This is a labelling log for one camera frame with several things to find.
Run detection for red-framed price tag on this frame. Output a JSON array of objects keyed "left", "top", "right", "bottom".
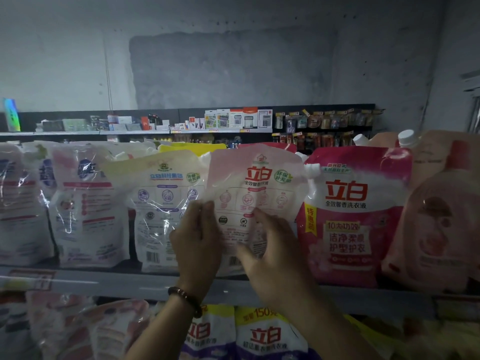
[{"left": 0, "top": 269, "right": 56, "bottom": 292}]

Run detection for row of small toiletry boxes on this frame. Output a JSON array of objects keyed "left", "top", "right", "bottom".
[{"left": 33, "top": 107, "right": 276, "bottom": 134}]

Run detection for small pink white Chaoneng pouches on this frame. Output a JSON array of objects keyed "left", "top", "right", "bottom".
[
  {"left": 78, "top": 297, "right": 153, "bottom": 360},
  {"left": 24, "top": 290, "right": 95, "bottom": 360}
]

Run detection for dark background shelf unit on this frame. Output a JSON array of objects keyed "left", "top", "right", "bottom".
[{"left": 0, "top": 102, "right": 385, "bottom": 148}]

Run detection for person's left hand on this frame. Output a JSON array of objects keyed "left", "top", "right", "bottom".
[{"left": 169, "top": 200, "right": 225, "bottom": 299}]

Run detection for grey metal shelf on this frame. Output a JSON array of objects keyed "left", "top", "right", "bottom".
[{"left": 0, "top": 254, "right": 480, "bottom": 360}]

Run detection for row of boxed goods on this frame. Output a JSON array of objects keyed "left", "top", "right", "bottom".
[{"left": 0, "top": 97, "right": 22, "bottom": 134}]

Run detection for person's right hand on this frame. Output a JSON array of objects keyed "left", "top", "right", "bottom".
[{"left": 236, "top": 206, "right": 321, "bottom": 311}]

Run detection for dark beaded bracelet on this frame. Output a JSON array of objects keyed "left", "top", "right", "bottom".
[{"left": 166, "top": 285, "right": 206, "bottom": 319}]

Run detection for row of small bottles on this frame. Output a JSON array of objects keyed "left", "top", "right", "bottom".
[{"left": 271, "top": 107, "right": 385, "bottom": 148}]

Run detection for dark aisle shelf unit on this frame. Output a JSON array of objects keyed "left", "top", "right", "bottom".
[{"left": 460, "top": 69, "right": 480, "bottom": 137}]

